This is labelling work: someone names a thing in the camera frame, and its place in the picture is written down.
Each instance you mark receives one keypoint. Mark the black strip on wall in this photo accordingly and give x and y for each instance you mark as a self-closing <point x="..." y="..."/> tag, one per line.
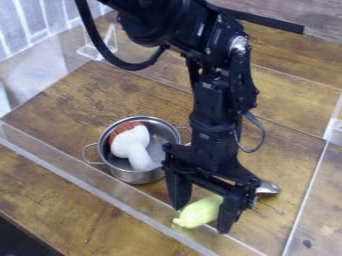
<point x="266" y="21"/>

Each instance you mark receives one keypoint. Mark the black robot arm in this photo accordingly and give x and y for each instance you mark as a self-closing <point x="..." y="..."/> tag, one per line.
<point x="210" y="39"/>

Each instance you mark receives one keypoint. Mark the stainless steel pot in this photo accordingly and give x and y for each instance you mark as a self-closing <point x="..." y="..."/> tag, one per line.
<point x="163" y="133"/>

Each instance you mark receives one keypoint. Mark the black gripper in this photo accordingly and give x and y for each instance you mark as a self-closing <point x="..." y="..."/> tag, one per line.
<point x="207" y="163"/>

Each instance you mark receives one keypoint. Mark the plush mushroom toy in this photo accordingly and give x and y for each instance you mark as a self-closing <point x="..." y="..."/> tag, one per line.
<point x="128" y="142"/>

